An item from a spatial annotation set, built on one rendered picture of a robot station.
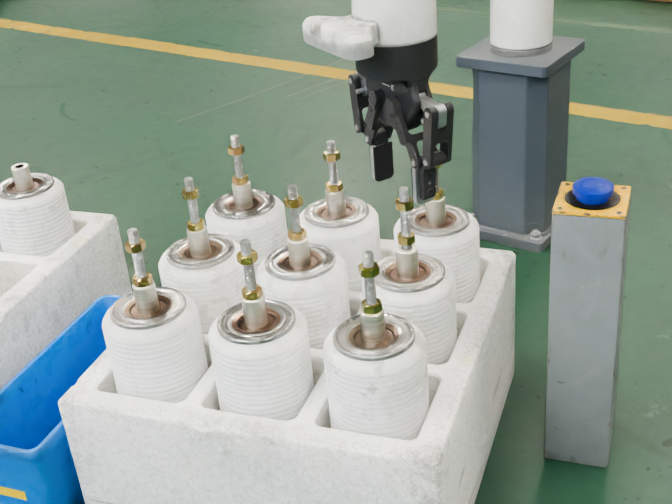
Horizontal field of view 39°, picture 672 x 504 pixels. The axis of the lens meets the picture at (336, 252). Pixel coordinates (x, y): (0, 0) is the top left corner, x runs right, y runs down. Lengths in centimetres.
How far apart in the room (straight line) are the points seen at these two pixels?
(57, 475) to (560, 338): 55
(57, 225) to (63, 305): 11
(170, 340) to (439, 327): 27
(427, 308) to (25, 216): 57
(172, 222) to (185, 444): 82
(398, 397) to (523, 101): 68
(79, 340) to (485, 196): 67
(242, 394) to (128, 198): 97
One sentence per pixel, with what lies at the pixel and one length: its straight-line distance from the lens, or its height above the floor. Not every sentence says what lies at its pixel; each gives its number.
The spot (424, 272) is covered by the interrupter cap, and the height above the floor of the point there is 25.
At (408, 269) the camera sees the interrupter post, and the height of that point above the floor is 26.
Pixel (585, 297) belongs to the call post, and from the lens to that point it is 100.
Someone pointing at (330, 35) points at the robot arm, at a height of 52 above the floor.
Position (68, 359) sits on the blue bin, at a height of 9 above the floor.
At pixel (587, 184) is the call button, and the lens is 98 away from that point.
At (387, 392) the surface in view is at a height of 22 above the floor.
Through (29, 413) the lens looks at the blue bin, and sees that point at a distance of 120.
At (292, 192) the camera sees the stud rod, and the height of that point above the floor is 34.
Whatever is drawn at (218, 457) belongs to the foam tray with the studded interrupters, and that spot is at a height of 14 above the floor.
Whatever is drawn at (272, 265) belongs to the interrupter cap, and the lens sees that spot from 101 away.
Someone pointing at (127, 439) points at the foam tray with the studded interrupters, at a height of 15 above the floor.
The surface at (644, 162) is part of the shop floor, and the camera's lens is 185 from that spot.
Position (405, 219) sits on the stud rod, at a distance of 95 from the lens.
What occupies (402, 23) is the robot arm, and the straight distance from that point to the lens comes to 84.
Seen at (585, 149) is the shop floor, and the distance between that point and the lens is 190.
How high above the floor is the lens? 75
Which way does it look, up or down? 29 degrees down
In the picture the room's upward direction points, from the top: 5 degrees counter-clockwise
